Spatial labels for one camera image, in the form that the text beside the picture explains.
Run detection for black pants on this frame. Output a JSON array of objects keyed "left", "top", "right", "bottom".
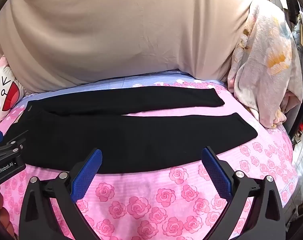
[{"left": 15, "top": 87, "right": 258, "bottom": 175}]

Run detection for white cartoon face pillow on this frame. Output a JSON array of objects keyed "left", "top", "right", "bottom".
[{"left": 0, "top": 55, "right": 26, "bottom": 128}]

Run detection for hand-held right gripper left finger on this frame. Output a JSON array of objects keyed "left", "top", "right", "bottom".
[{"left": 18, "top": 149, "right": 103, "bottom": 240}]

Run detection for beige curtain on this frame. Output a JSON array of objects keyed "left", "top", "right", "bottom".
[{"left": 0, "top": 0, "right": 258, "bottom": 96}]

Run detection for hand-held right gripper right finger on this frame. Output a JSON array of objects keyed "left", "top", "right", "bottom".
[{"left": 201, "top": 146, "right": 287, "bottom": 240}]

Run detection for pink rose bed sheet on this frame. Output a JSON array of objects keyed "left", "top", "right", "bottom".
[{"left": 0, "top": 72, "right": 300, "bottom": 240}]

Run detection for pale floral fleece blanket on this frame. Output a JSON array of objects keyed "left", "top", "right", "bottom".
[{"left": 227, "top": 0, "right": 303, "bottom": 130}]

